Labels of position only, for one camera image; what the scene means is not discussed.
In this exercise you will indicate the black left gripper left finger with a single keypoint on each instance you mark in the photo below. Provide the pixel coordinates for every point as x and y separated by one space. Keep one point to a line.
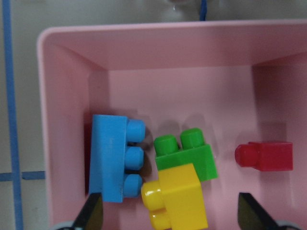
91 215

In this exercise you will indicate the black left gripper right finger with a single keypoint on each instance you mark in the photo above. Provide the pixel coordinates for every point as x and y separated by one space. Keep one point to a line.
252 216

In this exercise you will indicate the red toy block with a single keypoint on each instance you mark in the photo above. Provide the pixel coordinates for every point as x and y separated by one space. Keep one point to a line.
265 156

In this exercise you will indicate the blue toy block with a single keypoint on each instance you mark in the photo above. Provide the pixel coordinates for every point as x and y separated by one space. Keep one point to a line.
112 158

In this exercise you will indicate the yellow toy block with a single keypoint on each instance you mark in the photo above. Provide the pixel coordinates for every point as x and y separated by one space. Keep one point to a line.
175 200

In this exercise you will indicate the green toy block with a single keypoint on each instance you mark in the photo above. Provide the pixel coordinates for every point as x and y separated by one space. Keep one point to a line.
193 150

